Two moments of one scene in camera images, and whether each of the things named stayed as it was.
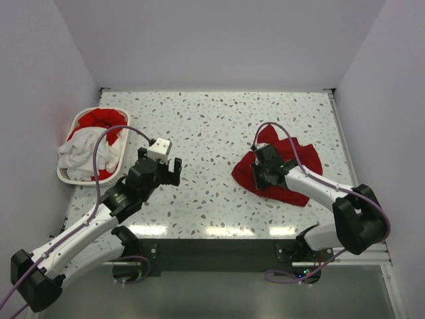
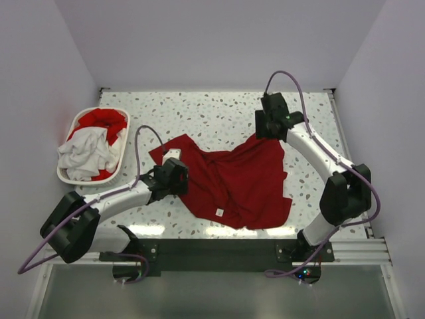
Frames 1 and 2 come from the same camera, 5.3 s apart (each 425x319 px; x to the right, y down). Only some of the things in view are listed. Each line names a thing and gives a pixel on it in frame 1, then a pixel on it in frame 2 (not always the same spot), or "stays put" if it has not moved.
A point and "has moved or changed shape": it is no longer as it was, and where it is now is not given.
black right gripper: (259, 184) → (261, 131)
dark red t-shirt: (244, 172) has moved or changed shape
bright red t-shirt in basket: (105, 118) stays put
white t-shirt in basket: (76, 156) stays put
